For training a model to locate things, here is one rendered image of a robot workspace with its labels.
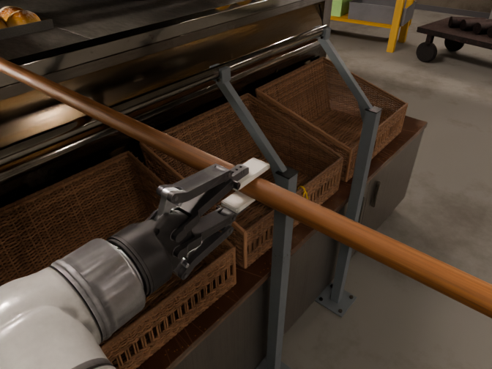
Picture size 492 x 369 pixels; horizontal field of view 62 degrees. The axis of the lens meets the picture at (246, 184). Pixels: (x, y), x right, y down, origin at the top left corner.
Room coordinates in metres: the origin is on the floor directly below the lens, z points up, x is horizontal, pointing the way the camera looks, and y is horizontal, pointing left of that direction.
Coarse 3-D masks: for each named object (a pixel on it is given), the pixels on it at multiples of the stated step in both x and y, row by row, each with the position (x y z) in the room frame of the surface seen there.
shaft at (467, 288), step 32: (0, 64) 0.90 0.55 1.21; (64, 96) 0.73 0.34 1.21; (128, 128) 0.60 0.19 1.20; (192, 160) 0.50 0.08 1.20; (256, 192) 0.43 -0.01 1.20; (288, 192) 0.41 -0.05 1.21; (320, 224) 0.36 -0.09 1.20; (352, 224) 0.35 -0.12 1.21; (384, 256) 0.31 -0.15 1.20; (416, 256) 0.30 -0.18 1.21; (448, 288) 0.27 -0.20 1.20; (480, 288) 0.26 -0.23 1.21
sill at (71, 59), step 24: (264, 0) 1.71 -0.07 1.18; (288, 0) 1.83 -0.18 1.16; (168, 24) 1.35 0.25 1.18; (192, 24) 1.41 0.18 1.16; (216, 24) 1.50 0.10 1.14; (72, 48) 1.10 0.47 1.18; (96, 48) 1.13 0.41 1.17; (120, 48) 1.19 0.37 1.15; (0, 72) 0.94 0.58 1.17; (48, 72) 1.02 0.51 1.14
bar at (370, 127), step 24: (264, 48) 1.12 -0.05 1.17; (288, 48) 1.19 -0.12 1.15; (216, 72) 0.96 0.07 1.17; (144, 96) 0.80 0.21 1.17; (168, 96) 0.84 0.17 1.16; (360, 96) 1.23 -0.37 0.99; (72, 120) 0.69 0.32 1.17; (96, 120) 0.70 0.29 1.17; (24, 144) 0.60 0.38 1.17; (48, 144) 0.63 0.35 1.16; (264, 144) 0.88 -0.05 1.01; (360, 144) 1.20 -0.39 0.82; (288, 168) 0.86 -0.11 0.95; (360, 168) 1.19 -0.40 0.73; (360, 192) 1.18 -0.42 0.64; (288, 240) 0.83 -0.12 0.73; (288, 264) 0.84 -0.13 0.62; (336, 288) 1.20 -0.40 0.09; (336, 312) 1.14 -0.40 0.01; (264, 360) 0.91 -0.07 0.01
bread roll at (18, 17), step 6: (12, 12) 1.27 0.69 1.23; (18, 12) 1.26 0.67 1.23; (24, 12) 1.27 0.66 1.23; (30, 12) 1.29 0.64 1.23; (12, 18) 1.24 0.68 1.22; (18, 18) 1.25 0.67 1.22; (24, 18) 1.26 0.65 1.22; (30, 18) 1.27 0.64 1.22; (36, 18) 1.29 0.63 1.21; (12, 24) 1.24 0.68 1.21; (18, 24) 1.24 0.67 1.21
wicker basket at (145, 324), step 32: (128, 160) 1.10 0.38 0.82; (64, 192) 0.94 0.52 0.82; (96, 192) 0.99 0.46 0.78; (128, 192) 1.06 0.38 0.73; (0, 224) 0.80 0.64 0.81; (32, 224) 0.85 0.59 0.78; (64, 224) 0.90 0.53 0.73; (96, 224) 0.95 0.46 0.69; (128, 224) 1.01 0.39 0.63; (0, 256) 0.76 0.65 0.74; (32, 256) 0.81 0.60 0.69; (224, 256) 0.77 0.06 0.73; (160, 288) 0.78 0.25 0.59; (192, 288) 0.69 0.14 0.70; (224, 288) 0.77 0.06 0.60; (160, 320) 0.61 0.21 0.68; (192, 320) 0.67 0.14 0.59; (128, 352) 0.54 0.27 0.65
